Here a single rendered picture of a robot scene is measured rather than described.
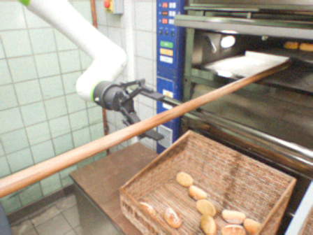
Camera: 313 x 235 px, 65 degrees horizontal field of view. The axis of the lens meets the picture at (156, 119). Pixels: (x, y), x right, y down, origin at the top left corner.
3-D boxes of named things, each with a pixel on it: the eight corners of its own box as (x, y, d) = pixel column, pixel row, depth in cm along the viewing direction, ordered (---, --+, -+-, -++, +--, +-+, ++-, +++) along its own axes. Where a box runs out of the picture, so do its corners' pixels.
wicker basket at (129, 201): (186, 169, 146) (189, 128, 134) (284, 227, 109) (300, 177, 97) (119, 212, 116) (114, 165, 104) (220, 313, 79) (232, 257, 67)
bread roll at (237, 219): (246, 212, 106) (246, 226, 104) (244, 212, 112) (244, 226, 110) (223, 208, 108) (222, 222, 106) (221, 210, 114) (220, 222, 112)
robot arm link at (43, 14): (27, 13, 83) (26, 3, 73) (49, -11, 86) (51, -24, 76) (110, 82, 98) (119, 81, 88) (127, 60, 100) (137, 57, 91)
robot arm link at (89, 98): (85, 103, 96) (64, 87, 88) (104, 78, 99) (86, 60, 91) (105, 114, 87) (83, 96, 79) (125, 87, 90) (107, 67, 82)
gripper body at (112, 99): (122, 82, 81) (140, 89, 75) (124, 106, 85) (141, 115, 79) (103, 87, 76) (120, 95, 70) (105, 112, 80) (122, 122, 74)
